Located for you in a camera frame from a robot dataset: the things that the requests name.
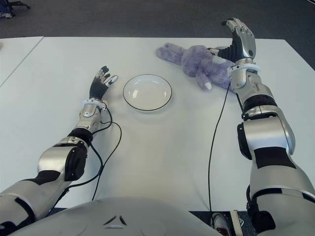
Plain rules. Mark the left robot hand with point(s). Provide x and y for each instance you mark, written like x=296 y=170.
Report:
x=98 y=87

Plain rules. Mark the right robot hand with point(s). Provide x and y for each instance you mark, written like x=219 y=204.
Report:
x=243 y=46

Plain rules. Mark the purple plush bear doll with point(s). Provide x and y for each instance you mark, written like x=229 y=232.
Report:
x=197 y=61

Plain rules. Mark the right robot arm silver black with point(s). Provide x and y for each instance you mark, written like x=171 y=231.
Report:
x=265 y=137

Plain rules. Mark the left robot arm silver black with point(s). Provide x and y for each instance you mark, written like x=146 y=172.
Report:
x=56 y=159

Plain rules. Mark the white plate black rim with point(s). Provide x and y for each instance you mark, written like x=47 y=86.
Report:
x=147 y=93

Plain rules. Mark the black office chair base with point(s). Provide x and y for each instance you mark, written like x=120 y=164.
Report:
x=21 y=3

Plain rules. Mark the blue jeans leg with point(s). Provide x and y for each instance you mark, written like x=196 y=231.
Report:
x=3 y=9

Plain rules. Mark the silver robot torso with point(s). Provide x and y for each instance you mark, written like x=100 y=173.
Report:
x=110 y=216

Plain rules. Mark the white red sneaker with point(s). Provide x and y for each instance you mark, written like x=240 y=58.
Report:
x=219 y=222

